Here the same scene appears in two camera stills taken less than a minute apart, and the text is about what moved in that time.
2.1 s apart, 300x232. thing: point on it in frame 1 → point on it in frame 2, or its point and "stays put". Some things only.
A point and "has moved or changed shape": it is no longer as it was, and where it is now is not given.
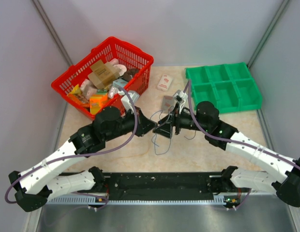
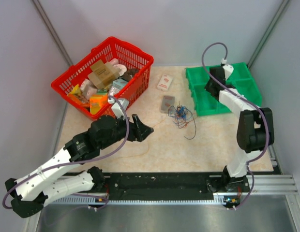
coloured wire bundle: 160,120 has moved or changed shape
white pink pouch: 122,68 stays put
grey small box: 168,103 stays put
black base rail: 161,184 stays put
